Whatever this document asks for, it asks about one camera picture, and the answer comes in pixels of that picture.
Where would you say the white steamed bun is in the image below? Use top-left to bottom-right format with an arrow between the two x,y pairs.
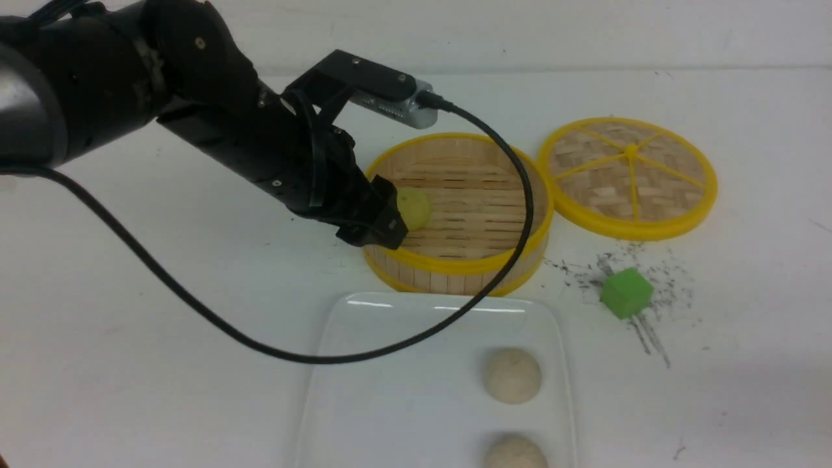
482,348 -> 543,405
482,434 -> 549,468

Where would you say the white rectangular plate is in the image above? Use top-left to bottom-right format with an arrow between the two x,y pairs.
294,297 -> 580,467

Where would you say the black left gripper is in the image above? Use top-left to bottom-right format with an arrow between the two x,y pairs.
157,78 -> 408,250

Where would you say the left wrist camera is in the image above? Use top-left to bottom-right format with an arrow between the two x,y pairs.
284,49 -> 439,130

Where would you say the black left camera cable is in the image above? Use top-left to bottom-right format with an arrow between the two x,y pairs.
0,91 -> 535,365

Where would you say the bamboo steamer basket yellow rim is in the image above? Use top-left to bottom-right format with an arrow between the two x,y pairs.
363,133 -> 526,296

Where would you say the green foam cube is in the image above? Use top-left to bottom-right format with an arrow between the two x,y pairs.
600,268 -> 654,320

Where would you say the bamboo steamer lid yellow rim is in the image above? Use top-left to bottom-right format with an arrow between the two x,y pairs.
537,116 -> 718,242

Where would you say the yellow-green steamed bun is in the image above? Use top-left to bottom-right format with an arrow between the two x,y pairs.
397,187 -> 432,232

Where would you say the white steamed bun front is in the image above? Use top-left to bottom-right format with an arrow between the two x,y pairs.
482,434 -> 549,468

